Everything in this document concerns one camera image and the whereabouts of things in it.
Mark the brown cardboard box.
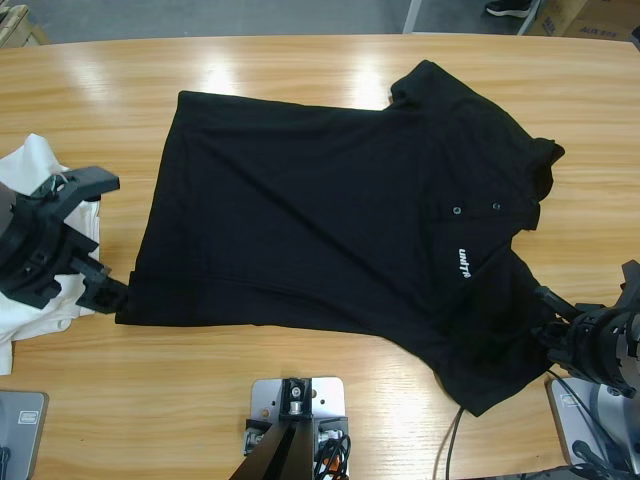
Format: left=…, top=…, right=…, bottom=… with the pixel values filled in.
left=540, top=0, right=640, bottom=43

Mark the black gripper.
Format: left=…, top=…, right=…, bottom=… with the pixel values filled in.
left=0, top=165, right=133, bottom=317
left=532, top=258, right=640, bottom=393

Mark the white metal post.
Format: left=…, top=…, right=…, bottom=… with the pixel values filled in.
left=402, top=0, right=426, bottom=35

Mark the black cable at base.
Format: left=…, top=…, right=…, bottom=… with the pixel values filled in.
left=438, top=400, right=476, bottom=480

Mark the white Unitree T-shirt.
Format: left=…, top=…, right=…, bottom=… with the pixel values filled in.
left=0, top=320, right=79, bottom=376
left=0, top=133, right=106, bottom=346

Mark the wooden pallet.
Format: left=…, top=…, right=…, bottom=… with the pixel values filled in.
left=0, top=3, right=51, bottom=49

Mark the black white shoe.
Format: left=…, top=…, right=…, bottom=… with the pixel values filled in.
left=484, top=0, right=537, bottom=19

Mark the black Unitree polo shirt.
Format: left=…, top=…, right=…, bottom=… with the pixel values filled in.
left=114, top=59, right=567, bottom=418

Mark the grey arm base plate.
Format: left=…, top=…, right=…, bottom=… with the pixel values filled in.
left=0, top=390, right=47, bottom=480
left=546, top=378, right=640, bottom=473

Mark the white block with dark post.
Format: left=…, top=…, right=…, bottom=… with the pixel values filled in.
left=240, top=376, right=353, bottom=480

